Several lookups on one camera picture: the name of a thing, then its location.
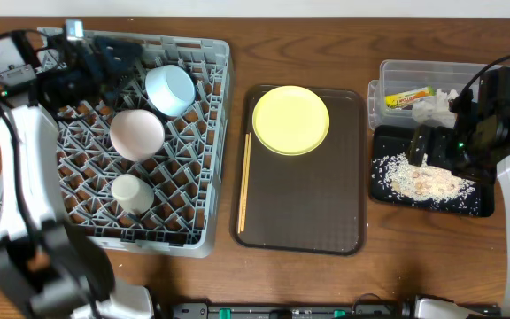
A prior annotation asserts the white tissue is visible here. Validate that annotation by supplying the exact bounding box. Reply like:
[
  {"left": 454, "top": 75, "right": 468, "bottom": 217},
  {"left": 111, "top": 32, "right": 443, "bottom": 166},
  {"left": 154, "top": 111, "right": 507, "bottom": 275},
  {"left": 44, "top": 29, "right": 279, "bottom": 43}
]
[{"left": 412, "top": 89, "right": 459, "bottom": 128}]

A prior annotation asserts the green orange snack wrapper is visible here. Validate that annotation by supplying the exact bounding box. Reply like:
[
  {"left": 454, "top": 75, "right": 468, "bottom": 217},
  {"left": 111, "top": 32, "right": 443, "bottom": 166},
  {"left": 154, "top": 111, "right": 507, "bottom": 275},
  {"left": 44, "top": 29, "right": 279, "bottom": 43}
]
[{"left": 384, "top": 86, "right": 436, "bottom": 109}]

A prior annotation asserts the light blue bowl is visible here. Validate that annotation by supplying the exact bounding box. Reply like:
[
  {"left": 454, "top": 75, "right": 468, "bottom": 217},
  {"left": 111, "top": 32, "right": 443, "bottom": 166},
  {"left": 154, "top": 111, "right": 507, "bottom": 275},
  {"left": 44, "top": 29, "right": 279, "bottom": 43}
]
[{"left": 145, "top": 65, "right": 196, "bottom": 117}]

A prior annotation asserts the pink bowl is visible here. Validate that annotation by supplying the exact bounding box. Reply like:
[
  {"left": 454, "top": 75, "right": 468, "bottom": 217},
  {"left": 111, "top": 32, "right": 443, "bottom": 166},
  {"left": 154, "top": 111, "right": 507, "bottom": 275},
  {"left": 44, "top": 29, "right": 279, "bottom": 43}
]
[{"left": 110, "top": 109, "right": 165, "bottom": 162}]

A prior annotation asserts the white cup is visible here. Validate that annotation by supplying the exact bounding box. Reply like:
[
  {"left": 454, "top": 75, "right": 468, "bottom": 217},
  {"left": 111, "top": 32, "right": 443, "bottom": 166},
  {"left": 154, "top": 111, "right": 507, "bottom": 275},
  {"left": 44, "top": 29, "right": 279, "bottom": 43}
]
[{"left": 111, "top": 174, "right": 154, "bottom": 215}]

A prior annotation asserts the yellow round plate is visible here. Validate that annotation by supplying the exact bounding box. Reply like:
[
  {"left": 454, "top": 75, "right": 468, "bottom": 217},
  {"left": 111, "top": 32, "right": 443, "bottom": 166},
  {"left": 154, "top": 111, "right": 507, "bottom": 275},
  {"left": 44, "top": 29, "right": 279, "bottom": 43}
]
[{"left": 251, "top": 86, "right": 330, "bottom": 156}]

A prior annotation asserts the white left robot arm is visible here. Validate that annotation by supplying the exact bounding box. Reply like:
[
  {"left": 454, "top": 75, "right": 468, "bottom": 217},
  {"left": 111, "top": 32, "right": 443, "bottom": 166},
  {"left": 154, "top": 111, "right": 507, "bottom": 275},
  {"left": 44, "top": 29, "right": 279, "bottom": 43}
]
[{"left": 0, "top": 30, "right": 154, "bottom": 318}]

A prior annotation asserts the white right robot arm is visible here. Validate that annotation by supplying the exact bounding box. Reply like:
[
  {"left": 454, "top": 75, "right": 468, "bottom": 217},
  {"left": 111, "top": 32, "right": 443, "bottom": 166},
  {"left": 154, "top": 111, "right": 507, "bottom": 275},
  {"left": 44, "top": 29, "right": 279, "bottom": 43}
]
[{"left": 406, "top": 108, "right": 510, "bottom": 317}]

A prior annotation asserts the rice and nuts pile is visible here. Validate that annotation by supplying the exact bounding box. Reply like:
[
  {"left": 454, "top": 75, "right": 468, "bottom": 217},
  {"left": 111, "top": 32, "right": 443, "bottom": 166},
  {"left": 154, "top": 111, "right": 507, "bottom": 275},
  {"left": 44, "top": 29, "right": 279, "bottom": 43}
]
[{"left": 372, "top": 152, "right": 476, "bottom": 207}]

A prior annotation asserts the black rectangular tray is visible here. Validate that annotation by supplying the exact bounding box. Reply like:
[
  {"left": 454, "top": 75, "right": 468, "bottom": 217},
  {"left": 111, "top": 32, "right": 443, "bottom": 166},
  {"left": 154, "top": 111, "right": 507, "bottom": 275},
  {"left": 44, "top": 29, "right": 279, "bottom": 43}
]
[{"left": 369, "top": 125, "right": 495, "bottom": 217}]

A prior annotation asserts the brown serving tray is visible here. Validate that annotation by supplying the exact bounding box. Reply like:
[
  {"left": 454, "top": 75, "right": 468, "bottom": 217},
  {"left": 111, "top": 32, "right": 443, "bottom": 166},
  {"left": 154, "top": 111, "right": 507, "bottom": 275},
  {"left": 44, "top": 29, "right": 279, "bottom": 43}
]
[{"left": 231, "top": 84, "right": 368, "bottom": 256}]

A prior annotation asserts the grey dish rack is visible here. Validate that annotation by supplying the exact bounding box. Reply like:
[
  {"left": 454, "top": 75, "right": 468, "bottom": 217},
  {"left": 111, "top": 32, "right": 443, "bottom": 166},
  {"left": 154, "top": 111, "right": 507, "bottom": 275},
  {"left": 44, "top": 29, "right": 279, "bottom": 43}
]
[{"left": 57, "top": 33, "right": 233, "bottom": 258}]

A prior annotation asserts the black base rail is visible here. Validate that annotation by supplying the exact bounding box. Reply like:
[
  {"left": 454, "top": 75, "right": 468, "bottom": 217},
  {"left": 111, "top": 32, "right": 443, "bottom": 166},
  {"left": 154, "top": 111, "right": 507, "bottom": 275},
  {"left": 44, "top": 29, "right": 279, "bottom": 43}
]
[{"left": 166, "top": 294, "right": 504, "bottom": 319}]

